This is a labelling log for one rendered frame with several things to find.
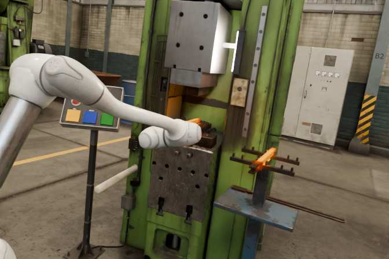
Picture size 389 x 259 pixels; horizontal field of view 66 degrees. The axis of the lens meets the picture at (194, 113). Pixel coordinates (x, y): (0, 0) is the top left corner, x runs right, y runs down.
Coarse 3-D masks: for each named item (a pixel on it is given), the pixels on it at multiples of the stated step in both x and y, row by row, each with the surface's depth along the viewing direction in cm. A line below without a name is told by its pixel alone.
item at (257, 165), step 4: (272, 148) 169; (268, 152) 159; (272, 152) 160; (264, 156) 150; (268, 156) 151; (260, 160) 143; (264, 160) 144; (252, 164) 133; (256, 164) 134; (260, 164) 137; (252, 168) 129; (256, 168) 135; (260, 168) 137; (248, 172) 130; (252, 172) 130
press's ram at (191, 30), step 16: (176, 0) 177; (176, 16) 178; (192, 16) 175; (208, 16) 172; (224, 16) 183; (176, 32) 179; (192, 32) 176; (208, 32) 173; (224, 32) 190; (176, 48) 180; (192, 48) 177; (208, 48) 174; (224, 48) 198; (176, 64) 181; (192, 64) 178; (208, 64) 175; (224, 64) 206
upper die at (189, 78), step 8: (176, 72) 182; (184, 72) 180; (192, 72) 178; (200, 72) 177; (176, 80) 182; (184, 80) 181; (192, 80) 179; (200, 80) 178; (208, 80) 193; (216, 80) 215
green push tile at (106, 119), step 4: (104, 116) 182; (108, 116) 182; (112, 116) 183; (104, 120) 181; (108, 120) 181; (112, 120) 182; (100, 124) 181; (104, 124) 180; (108, 124) 181; (112, 124) 181
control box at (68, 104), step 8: (112, 88) 190; (120, 88) 190; (120, 96) 189; (64, 104) 181; (72, 104) 182; (80, 104) 183; (64, 112) 179; (80, 112) 181; (104, 112) 183; (64, 120) 178; (80, 120) 179; (80, 128) 185; (88, 128) 184; (96, 128) 183; (104, 128) 182; (112, 128) 181
